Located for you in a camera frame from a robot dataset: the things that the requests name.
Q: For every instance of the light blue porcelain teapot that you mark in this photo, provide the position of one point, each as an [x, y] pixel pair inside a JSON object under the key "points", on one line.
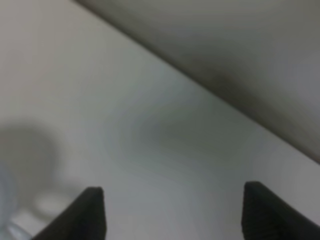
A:
{"points": [[8, 205]]}

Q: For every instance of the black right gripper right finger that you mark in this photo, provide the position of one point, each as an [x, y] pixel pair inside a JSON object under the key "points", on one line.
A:
{"points": [[265, 216]]}

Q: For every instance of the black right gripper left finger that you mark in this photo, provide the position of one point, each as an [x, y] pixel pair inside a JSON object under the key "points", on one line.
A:
{"points": [[84, 219]]}

